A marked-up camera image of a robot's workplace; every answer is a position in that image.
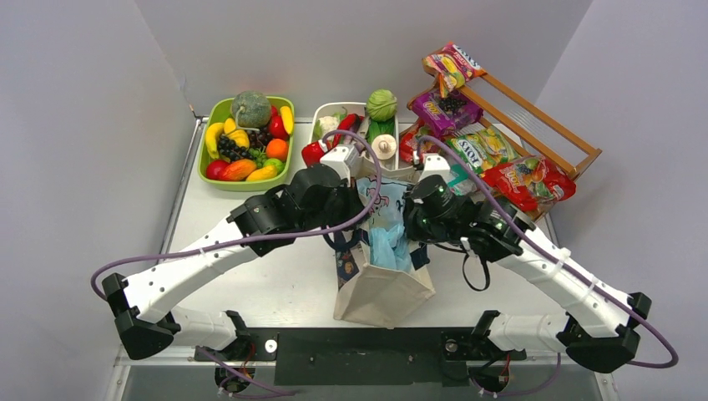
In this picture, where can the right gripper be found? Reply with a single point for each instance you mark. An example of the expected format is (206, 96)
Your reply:
(414, 230)

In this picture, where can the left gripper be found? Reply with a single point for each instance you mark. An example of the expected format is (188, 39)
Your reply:
(353, 205)

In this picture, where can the light blue plastic bag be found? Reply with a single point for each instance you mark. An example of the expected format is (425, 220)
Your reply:
(385, 225)

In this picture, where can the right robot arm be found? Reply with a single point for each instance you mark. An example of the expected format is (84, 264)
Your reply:
(595, 328)

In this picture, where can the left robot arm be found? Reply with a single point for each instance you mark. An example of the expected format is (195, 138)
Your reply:
(145, 305)

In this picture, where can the teal snack bag lower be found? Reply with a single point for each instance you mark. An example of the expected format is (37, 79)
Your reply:
(459, 182)

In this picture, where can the red snack bag left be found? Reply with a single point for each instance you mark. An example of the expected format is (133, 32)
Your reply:
(408, 140)

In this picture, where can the red snack bag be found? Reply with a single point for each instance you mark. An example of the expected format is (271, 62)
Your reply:
(532, 183)
(408, 140)

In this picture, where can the green candy bag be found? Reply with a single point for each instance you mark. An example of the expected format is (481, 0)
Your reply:
(484, 149)

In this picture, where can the small purple snack bag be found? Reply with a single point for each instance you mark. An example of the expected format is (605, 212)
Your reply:
(445, 116)

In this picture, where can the red snack bag right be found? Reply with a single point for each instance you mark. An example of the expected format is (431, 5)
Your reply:
(532, 183)

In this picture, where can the top orange candy bag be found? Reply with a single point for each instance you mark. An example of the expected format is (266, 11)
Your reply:
(452, 68)

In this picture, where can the red bell pepper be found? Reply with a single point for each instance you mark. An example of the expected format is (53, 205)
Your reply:
(314, 152)

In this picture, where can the green lime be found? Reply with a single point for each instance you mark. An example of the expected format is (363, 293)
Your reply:
(275, 163)

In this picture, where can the orange tangerine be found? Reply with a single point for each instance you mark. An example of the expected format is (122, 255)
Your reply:
(277, 149)

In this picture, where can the white cauliflower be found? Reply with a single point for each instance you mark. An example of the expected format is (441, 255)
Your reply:
(325, 125)

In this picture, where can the red orange mango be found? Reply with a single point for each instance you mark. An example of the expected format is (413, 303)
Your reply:
(238, 170)

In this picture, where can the white mushroom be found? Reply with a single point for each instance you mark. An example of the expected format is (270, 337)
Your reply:
(384, 146)

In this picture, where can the white vegetable tray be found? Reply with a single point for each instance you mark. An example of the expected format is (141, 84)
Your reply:
(392, 168)

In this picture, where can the red chili pepper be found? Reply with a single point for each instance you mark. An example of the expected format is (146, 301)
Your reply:
(350, 123)

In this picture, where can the green fruit tray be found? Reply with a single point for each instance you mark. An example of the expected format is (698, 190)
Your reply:
(219, 114)

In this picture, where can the black grapes bunch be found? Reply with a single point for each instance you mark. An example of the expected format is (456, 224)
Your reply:
(230, 151)

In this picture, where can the green melon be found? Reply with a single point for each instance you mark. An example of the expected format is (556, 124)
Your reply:
(251, 109)

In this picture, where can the green cabbage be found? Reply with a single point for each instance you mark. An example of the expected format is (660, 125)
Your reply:
(381, 105)

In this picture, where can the wooden display rack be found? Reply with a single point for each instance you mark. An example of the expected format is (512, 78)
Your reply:
(527, 128)

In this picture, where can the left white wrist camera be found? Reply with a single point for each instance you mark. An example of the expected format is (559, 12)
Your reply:
(345, 160)

